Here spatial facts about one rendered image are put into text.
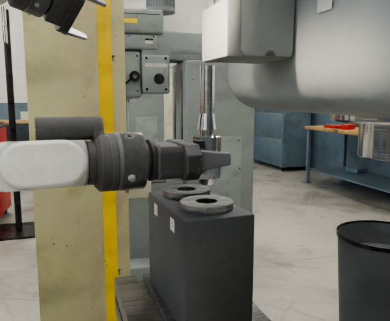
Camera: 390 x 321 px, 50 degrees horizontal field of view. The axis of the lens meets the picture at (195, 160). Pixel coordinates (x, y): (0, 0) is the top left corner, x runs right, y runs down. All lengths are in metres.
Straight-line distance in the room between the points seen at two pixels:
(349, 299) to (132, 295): 1.66
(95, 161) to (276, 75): 0.40
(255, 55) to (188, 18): 9.58
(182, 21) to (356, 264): 8.10
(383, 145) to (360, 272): 1.98
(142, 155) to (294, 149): 7.12
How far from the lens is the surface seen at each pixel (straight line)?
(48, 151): 0.59
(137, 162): 0.62
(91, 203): 2.01
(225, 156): 0.68
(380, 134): 0.29
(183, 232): 0.65
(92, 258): 2.09
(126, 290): 0.87
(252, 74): 0.29
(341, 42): 0.21
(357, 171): 6.46
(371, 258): 2.20
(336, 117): 0.29
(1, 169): 0.59
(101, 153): 0.61
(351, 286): 2.32
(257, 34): 0.23
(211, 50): 0.24
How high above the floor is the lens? 1.32
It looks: 9 degrees down
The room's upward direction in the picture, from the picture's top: straight up
